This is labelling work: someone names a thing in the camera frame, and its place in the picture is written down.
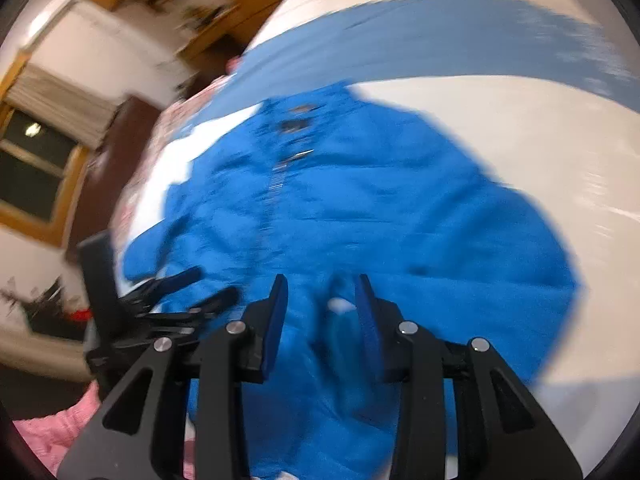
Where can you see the window with wooden frame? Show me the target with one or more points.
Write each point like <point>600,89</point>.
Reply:
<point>41,170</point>

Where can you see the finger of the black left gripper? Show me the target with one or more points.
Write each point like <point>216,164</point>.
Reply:
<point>204,310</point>
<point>153,290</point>

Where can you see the blue puffer jacket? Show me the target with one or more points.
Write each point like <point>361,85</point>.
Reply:
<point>323,187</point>

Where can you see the pink fuzzy sleeve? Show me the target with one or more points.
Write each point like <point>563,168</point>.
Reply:
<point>50,437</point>

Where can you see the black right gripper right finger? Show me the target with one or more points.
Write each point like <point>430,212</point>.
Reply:
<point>464,392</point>

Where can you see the pink floral quilt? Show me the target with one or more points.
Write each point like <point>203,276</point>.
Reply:
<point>168,124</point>

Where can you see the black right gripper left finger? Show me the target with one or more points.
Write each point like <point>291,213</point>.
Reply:
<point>138,431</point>

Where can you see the dark brown headboard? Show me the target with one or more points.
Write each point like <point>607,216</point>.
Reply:
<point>110,169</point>

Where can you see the beige roman blind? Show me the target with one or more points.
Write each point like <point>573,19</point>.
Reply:
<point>75,111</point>

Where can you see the blue and white bedsheet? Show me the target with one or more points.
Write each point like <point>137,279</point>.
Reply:
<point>536,90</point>

